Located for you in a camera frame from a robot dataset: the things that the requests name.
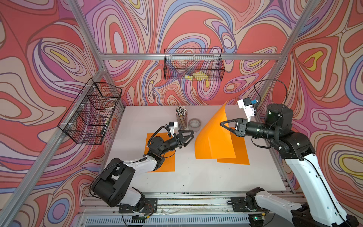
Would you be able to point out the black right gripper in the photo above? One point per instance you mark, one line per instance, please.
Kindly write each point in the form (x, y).
(240, 124)

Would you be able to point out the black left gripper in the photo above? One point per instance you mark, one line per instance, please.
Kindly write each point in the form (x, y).
(179, 141)

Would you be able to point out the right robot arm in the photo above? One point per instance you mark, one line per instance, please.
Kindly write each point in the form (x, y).
(321, 209)

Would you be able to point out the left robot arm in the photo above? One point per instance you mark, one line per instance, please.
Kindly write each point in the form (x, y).
(112, 185)

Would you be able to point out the clear tape roll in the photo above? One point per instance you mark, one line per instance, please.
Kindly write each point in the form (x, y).
(194, 124)

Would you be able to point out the clear cup of pencils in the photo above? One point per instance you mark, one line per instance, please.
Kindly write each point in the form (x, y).
(181, 114)

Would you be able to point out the yellow sticky notes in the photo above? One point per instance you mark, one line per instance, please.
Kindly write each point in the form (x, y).
(197, 76)

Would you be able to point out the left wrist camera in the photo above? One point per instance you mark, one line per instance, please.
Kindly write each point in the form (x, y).
(172, 127)

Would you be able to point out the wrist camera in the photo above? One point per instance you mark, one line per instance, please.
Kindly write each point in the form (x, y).
(172, 127)
(247, 105)

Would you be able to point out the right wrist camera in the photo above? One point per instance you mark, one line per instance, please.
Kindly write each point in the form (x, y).
(247, 105)

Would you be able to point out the black wire basket back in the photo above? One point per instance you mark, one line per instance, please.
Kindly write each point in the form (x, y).
(179, 62)

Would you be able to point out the black wire basket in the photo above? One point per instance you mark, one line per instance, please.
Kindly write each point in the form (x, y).
(88, 118)
(179, 62)

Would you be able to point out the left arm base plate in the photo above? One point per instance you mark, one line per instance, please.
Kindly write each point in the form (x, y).
(146, 206)

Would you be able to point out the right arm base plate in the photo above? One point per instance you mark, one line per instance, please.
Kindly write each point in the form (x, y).
(241, 203)

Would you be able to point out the black wire basket left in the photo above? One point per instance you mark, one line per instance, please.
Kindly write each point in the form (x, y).
(88, 118)

